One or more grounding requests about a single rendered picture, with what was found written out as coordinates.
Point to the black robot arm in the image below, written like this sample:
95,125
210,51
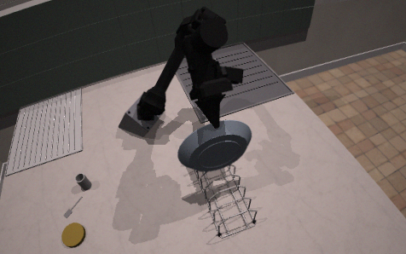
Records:
210,36

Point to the dark grey tiled wall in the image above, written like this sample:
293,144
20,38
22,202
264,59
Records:
48,47

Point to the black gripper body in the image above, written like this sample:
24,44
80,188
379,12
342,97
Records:
202,70

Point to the grey ribbed draining mat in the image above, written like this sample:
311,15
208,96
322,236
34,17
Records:
46,130

